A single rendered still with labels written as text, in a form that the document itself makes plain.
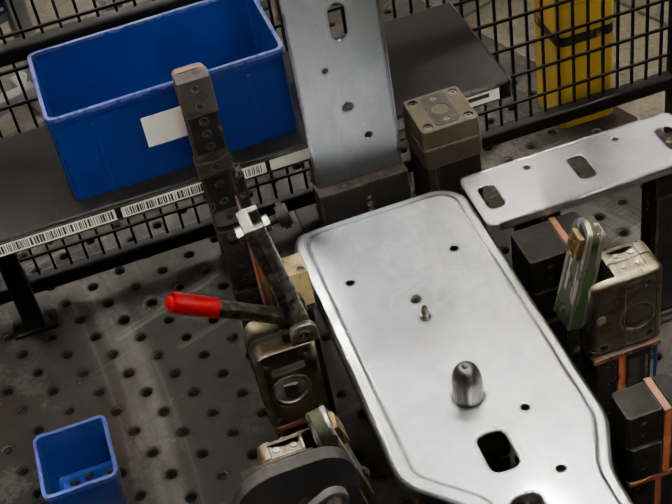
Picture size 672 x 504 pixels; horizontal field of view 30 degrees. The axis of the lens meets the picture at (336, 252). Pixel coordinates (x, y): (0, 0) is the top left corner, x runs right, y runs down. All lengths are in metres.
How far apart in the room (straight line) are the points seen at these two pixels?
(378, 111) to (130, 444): 0.58
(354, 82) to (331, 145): 0.09
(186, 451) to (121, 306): 0.32
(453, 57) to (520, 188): 0.26
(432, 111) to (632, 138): 0.25
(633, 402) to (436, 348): 0.22
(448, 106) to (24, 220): 0.55
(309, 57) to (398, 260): 0.26
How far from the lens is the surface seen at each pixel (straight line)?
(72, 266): 1.95
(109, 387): 1.84
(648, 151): 1.60
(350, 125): 1.54
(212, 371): 1.81
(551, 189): 1.55
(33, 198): 1.66
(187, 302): 1.28
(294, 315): 1.31
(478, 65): 1.71
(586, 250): 1.33
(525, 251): 1.50
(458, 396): 1.30
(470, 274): 1.44
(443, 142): 1.57
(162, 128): 1.58
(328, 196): 1.58
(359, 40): 1.48
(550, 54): 2.06
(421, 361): 1.36
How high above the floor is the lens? 2.01
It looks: 42 degrees down
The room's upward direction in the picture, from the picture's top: 11 degrees counter-clockwise
